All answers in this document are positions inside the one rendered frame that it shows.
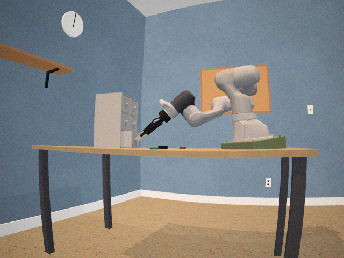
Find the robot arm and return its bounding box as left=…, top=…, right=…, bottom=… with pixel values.
left=159, top=66, right=274, bottom=142

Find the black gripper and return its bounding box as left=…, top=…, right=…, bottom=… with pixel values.
left=135, top=110, right=171, bottom=142

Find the beige small chest of drawers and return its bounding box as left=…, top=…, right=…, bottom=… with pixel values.
left=94, top=92, right=138, bottom=148

